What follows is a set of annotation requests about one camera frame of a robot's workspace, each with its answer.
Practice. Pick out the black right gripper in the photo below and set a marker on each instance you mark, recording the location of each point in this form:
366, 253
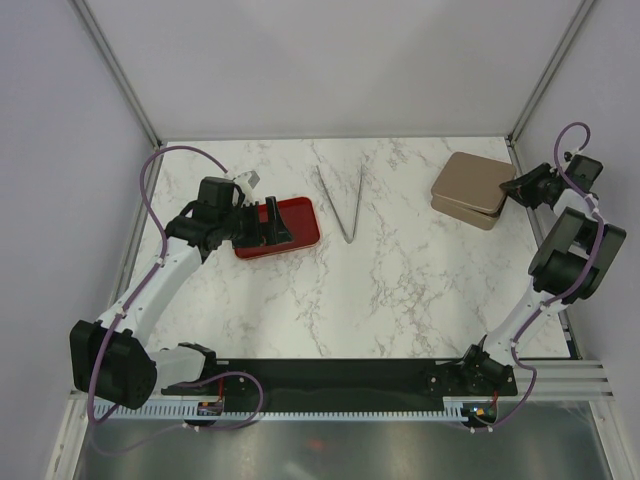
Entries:
521, 190

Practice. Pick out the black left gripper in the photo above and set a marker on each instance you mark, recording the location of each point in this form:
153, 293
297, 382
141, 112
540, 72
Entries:
264, 233

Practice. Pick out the tan box lid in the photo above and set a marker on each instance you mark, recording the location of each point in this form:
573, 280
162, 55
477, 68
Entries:
473, 182

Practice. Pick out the metal tongs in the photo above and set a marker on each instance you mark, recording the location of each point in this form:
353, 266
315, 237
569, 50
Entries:
347, 216

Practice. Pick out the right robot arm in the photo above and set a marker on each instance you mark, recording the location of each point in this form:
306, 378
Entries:
570, 265

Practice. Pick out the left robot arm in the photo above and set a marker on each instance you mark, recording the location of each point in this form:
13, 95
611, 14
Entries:
109, 356

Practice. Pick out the tan chocolate box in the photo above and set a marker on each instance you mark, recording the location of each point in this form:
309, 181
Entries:
471, 217

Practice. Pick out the red lacquer tray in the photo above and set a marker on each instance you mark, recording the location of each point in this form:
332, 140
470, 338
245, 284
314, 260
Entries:
299, 217

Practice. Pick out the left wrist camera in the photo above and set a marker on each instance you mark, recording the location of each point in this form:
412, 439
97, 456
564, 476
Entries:
247, 181

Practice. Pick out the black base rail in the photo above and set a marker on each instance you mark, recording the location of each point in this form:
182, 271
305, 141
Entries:
342, 385

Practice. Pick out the white cable duct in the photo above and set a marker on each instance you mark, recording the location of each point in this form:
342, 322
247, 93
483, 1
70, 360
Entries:
187, 409

